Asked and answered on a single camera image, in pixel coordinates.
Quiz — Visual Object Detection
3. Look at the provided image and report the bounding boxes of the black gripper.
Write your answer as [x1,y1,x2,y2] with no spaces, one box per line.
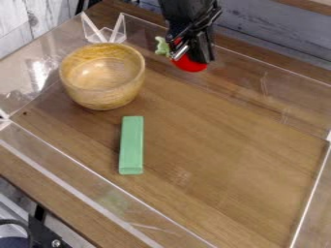
[158,0,223,64]

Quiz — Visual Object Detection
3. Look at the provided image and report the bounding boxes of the red plush tomato toy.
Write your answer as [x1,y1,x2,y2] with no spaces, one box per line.
[155,36,207,73]

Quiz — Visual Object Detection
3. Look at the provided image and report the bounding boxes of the wooden bowl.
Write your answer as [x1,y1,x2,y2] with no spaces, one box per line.
[59,43,146,110]

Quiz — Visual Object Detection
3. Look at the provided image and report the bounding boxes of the green rectangular block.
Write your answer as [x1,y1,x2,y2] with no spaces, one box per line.
[119,116,145,175]

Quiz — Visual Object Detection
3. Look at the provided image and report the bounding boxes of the clear acrylic corner bracket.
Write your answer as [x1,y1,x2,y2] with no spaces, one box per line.
[81,13,127,44]

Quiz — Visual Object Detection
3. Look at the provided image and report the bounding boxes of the clear acrylic tray wall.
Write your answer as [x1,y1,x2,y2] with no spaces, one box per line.
[0,15,331,248]

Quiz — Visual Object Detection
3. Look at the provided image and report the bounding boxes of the black clamp with cable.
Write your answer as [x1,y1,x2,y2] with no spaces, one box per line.
[0,204,73,248]

